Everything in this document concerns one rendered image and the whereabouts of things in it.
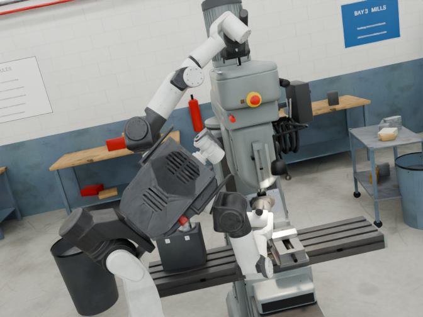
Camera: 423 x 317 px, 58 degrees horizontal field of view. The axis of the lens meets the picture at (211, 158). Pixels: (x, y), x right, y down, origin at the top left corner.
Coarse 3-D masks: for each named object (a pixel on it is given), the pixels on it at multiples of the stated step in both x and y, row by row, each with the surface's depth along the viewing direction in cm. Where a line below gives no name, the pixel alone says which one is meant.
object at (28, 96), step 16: (368, 0) 576; (384, 0) 577; (352, 16) 580; (368, 16) 582; (384, 16) 584; (352, 32) 586; (368, 32) 588; (384, 32) 590; (0, 64) 557; (16, 64) 559; (32, 64) 561; (0, 80) 563; (16, 80) 565; (32, 80) 567; (0, 96) 569; (16, 96) 571; (32, 96) 573; (0, 112) 575; (16, 112) 577; (32, 112) 579; (48, 112) 580
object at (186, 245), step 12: (180, 228) 194; (192, 228) 192; (156, 240) 191; (168, 240) 191; (180, 240) 191; (192, 240) 191; (168, 252) 193; (180, 252) 193; (192, 252) 192; (204, 252) 197; (168, 264) 195; (180, 264) 195; (192, 264) 194; (204, 264) 194
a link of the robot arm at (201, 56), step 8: (208, 40) 144; (200, 48) 143; (208, 48) 143; (216, 48) 144; (192, 56) 142; (200, 56) 142; (208, 56) 143; (184, 64) 142; (192, 64) 141; (200, 64) 143
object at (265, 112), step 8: (264, 104) 166; (272, 104) 167; (224, 112) 166; (232, 112) 166; (240, 112) 166; (248, 112) 167; (256, 112) 167; (264, 112) 167; (272, 112) 167; (224, 120) 171; (240, 120) 167; (248, 120) 168; (256, 120) 168; (264, 120) 168; (272, 120) 169; (232, 128) 168
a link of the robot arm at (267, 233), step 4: (268, 216) 166; (272, 216) 166; (268, 220) 165; (272, 220) 165; (268, 224) 164; (272, 224) 164; (264, 228) 162; (268, 228) 162; (272, 228) 163; (256, 232) 162; (260, 232) 161; (264, 232) 161; (268, 232) 161; (272, 232) 163; (264, 236) 161; (268, 236) 162
